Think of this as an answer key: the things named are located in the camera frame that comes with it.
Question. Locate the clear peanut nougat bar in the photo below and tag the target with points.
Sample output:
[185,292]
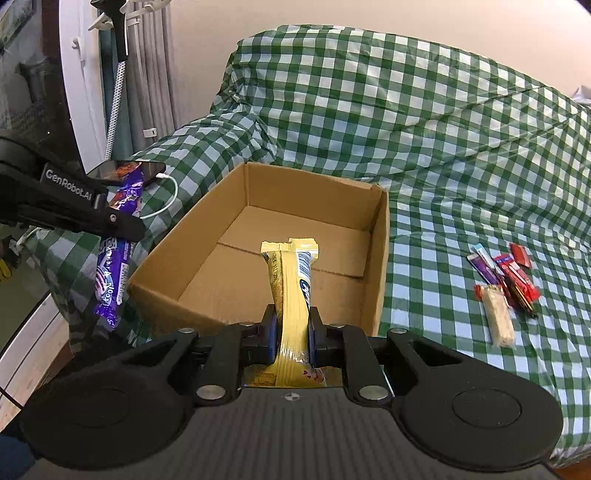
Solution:
[498,316]

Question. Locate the light blue candy stick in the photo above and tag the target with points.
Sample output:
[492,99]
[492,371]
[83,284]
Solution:
[481,251]

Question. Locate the white door frame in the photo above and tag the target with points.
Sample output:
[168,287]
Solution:
[82,76]

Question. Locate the green checkered sofa cover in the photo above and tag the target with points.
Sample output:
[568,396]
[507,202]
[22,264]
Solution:
[468,150]

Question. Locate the purple chocolate bar wrapper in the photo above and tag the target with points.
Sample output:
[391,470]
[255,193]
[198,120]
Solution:
[114,253]

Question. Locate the brown cardboard box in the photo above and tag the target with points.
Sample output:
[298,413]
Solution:
[269,235]

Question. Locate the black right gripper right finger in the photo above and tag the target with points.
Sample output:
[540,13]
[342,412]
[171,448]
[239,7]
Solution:
[347,348]

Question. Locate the black snack bar wrapper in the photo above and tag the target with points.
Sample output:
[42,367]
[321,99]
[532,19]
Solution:
[520,299]

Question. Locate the small red snack packet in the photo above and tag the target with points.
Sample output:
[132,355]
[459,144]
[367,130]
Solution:
[520,256]

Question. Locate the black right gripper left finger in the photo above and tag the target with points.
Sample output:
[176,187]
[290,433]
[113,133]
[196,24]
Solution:
[223,358]

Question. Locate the yellow snack bar wrapper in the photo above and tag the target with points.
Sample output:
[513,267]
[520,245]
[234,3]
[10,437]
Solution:
[289,267]

